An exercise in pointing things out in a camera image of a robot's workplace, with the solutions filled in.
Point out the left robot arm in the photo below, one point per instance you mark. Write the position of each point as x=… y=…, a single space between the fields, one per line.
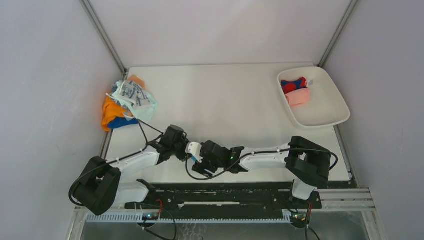
x=103 y=184

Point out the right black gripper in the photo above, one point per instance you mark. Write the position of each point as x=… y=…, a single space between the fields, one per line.
x=201 y=166

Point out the white blue patterned towel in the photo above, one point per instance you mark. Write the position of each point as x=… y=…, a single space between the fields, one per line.
x=130 y=94

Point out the red blue rolled towel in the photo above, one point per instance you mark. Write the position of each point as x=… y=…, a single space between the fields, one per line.
x=290 y=86

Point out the white plastic tray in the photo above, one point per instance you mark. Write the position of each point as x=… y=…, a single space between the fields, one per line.
x=326 y=107

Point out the pink rolled towel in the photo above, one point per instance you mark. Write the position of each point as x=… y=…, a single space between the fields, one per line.
x=298 y=97

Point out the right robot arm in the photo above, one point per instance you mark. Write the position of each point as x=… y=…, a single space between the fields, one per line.
x=309 y=162

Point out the dark blue towel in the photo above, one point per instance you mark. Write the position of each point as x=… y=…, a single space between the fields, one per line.
x=120 y=122

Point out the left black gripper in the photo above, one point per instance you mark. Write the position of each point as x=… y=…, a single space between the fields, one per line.
x=185 y=142

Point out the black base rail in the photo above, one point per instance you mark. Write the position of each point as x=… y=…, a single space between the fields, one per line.
x=225 y=201

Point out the mint green towel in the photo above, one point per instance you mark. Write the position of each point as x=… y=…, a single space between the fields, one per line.
x=143 y=113

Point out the orange towel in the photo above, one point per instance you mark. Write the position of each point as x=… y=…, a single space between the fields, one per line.
x=111 y=110

